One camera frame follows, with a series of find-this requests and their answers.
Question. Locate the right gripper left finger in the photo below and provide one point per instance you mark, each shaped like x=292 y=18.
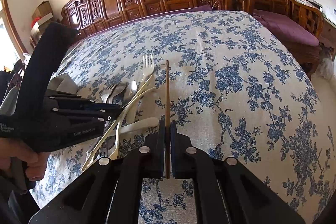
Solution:
x=109 y=191

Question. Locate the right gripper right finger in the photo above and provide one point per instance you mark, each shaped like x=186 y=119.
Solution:
x=225 y=191

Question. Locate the white ceramic spoon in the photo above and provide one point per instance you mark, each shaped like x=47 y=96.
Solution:
x=129 y=118
x=145 y=123

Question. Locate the dark wooden chopstick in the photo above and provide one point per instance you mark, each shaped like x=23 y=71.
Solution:
x=167 y=123

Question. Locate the white plastic fork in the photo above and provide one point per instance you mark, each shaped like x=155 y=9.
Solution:
x=148 y=69

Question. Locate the metal spoon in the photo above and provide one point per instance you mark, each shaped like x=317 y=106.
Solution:
x=128 y=91

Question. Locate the person's left hand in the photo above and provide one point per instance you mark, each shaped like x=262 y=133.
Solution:
x=36 y=162

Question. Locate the metal rectangular tray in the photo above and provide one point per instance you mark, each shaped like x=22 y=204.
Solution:
x=61 y=83

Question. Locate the stacked cardboard boxes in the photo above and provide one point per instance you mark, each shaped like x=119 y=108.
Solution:
x=42 y=17

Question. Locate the blue floral tablecloth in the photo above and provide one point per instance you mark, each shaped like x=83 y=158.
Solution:
x=233 y=88

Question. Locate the purple armchair cushion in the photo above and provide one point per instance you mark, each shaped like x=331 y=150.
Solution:
x=285 y=29

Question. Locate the purple sofa cushion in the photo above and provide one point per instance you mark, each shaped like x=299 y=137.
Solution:
x=157 y=16

